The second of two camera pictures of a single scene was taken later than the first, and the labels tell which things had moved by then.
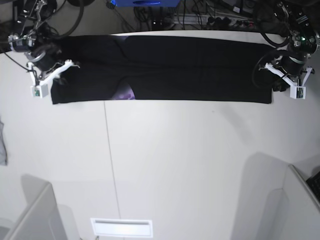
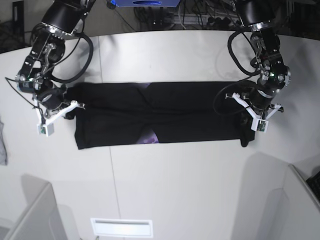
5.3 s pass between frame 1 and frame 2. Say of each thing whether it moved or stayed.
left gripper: moved
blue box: stayed
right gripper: moved
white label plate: stayed
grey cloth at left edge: stayed
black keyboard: stayed
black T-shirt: moved
